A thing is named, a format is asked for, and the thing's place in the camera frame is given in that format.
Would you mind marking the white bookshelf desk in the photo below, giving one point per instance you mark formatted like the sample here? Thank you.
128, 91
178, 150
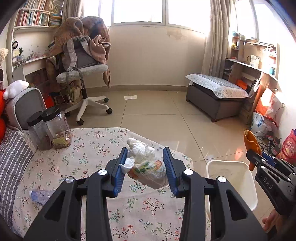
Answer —
30, 35

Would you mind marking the dark-content plastic jar black lid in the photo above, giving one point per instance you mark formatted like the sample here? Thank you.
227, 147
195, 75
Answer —
38, 132

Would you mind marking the nut-filled plastic jar black lid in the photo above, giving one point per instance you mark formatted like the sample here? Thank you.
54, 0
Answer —
57, 128

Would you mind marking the red knot cushion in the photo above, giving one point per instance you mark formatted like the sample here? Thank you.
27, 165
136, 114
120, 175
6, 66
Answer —
2, 115

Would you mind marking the person's right hand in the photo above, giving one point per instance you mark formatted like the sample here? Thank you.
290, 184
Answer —
274, 219

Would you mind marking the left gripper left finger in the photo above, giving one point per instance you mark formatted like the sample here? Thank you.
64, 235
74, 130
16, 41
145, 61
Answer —
60, 217

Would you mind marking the brown blanket on chair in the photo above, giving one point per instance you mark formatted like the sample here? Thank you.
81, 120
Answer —
92, 26

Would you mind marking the dark grey ottoman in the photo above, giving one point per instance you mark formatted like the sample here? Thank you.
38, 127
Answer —
217, 97

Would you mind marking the white trash bin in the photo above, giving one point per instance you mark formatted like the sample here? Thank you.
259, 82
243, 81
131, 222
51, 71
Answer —
238, 174

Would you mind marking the red snack bag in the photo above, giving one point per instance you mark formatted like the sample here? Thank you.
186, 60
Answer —
288, 149

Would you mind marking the grey striped sofa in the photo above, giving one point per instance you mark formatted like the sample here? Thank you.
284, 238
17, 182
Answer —
17, 148

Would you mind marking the orange white plastic bag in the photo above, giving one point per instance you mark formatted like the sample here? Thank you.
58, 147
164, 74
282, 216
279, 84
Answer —
269, 106

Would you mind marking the beige curtain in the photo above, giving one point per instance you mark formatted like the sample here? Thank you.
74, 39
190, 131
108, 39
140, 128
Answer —
217, 47

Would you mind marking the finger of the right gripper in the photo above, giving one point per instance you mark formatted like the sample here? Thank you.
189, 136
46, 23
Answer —
269, 159

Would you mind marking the clear plastic water bottle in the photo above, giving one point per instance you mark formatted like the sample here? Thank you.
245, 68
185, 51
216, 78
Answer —
39, 196

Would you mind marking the plastic bag with tissue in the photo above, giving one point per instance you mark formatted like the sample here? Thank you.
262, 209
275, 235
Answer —
144, 165

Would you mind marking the white plush toy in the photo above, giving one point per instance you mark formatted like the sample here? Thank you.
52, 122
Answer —
15, 89

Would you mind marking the white blue plastic bag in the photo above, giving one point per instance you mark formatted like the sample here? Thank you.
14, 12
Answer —
259, 125

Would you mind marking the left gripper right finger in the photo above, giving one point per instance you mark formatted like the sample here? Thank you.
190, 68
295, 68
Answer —
231, 218

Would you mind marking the wooden shelf unit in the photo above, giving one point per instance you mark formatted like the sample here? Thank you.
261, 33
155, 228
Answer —
255, 63

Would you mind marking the grey office chair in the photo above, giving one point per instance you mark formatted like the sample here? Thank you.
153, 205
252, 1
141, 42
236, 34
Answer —
79, 74

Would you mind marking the white paper on floor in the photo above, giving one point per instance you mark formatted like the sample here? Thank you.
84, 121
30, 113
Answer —
130, 97

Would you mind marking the grey backpack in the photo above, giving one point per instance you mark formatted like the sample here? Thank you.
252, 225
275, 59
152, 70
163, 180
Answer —
77, 53

